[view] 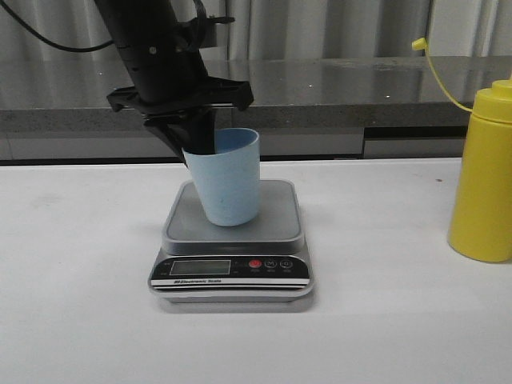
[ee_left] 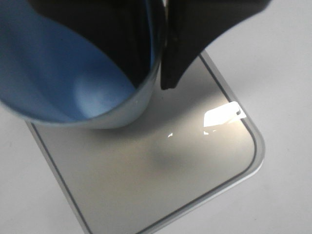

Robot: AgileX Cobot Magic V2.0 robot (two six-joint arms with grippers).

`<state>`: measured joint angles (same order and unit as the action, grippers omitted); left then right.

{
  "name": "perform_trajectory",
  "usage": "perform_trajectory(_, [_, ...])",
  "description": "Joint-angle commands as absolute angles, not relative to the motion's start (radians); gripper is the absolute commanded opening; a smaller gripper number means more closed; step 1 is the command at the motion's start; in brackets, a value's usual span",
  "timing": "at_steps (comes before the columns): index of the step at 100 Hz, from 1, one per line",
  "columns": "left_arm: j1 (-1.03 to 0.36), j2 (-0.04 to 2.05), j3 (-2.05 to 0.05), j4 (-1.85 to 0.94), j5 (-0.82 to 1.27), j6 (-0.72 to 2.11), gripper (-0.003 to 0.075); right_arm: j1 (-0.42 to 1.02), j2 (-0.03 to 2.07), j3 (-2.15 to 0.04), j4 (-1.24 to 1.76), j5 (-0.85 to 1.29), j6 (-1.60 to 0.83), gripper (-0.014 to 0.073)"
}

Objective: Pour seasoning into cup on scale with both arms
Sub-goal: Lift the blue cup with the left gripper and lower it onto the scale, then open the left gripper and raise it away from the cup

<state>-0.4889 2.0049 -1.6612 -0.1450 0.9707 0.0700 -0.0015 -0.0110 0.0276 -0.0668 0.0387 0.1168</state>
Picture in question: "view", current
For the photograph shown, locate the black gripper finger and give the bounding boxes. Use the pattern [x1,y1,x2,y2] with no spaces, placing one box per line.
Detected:
[177,108,215,154]
[144,117,187,166]

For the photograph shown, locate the yellow squeeze bottle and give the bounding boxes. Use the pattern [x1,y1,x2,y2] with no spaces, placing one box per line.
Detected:
[411,38,511,262]

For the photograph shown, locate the light blue plastic cup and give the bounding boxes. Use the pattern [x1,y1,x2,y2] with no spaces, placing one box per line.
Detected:
[184,128,260,226]

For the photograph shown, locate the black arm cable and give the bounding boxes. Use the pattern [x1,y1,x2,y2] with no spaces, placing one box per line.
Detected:
[0,0,115,53]

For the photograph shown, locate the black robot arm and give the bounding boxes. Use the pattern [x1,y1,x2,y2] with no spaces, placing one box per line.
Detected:
[96,1,254,160]

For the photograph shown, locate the grey pleated curtain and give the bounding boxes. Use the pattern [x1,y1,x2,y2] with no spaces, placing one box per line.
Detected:
[1,1,511,62]

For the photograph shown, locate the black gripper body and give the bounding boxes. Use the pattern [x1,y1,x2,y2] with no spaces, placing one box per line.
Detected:
[107,40,254,116]

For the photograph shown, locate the silver digital kitchen scale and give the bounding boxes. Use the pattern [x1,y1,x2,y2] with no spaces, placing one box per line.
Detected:
[148,179,314,303]

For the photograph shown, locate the grey stone counter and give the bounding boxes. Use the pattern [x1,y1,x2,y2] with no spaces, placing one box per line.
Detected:
[0,55,512,161]

